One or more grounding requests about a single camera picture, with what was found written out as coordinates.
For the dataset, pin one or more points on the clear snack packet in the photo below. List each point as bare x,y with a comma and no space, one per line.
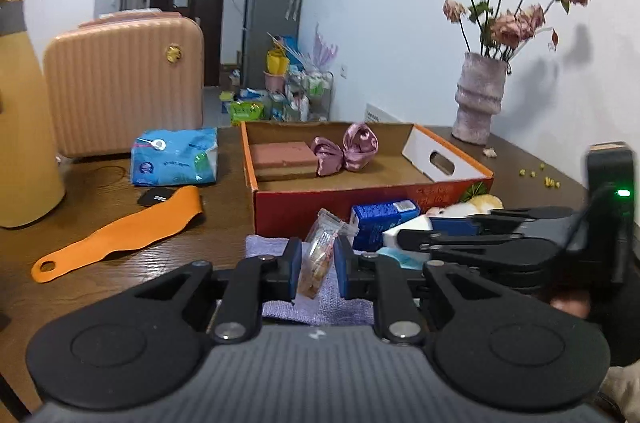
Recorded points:
320,248

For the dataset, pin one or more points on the person's right hand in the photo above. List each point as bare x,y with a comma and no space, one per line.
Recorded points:
570,304

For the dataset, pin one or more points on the white and yellow plush toy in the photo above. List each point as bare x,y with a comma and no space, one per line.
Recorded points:
482,204

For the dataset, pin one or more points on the red cardboard box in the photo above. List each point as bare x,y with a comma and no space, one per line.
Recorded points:
300,209

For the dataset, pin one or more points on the pink ribbed suitcase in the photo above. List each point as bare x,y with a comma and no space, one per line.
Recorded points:
125,88

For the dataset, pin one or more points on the yellow wrapped bouquet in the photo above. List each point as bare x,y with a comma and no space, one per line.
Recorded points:
277,62

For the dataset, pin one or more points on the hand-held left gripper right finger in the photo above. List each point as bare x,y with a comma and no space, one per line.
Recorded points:
342,269

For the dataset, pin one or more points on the pink textured vase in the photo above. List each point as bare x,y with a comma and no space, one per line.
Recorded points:
477,103

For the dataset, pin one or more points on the dark brown door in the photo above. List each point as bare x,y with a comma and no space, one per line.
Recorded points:
200,28

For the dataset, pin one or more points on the white wall socket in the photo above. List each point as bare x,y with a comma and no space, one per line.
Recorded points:
344,71

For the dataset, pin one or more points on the white foam piece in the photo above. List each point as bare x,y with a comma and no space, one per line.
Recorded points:
400,228

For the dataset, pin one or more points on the cluttered storage cart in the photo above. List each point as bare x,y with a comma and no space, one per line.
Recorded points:
305,93

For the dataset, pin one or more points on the grey refrigerator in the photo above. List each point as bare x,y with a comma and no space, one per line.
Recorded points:
267,28

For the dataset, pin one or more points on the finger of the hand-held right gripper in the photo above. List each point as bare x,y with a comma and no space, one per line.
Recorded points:
520,215
480,248

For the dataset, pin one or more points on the blue wet wipes pack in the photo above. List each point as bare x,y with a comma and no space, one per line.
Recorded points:
172,155

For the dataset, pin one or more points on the fallen dried petal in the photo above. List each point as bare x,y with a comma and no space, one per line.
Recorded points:
490,151

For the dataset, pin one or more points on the purple decorative spray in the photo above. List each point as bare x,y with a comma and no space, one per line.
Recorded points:
322,50

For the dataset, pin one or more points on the yellow thermos jug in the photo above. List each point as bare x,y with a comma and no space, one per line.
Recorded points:
25,128

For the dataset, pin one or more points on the purple towel cloth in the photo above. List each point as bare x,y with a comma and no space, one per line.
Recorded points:
330,305

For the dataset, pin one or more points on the pink satin bow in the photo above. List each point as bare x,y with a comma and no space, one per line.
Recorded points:
350,148

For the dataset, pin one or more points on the green pack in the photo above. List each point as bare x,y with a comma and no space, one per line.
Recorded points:
246,112

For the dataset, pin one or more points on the blue milk carton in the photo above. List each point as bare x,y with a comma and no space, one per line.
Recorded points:
380,218

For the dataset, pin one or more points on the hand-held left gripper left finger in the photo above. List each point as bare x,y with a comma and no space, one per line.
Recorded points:
295,269

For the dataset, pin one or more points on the brown sponge block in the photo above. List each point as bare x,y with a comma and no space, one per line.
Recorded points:
282,158

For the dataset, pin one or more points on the small black flat item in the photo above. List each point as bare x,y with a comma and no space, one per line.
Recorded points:
152,197

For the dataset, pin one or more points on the scattered yellow crumbs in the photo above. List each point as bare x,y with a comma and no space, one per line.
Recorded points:
547,180

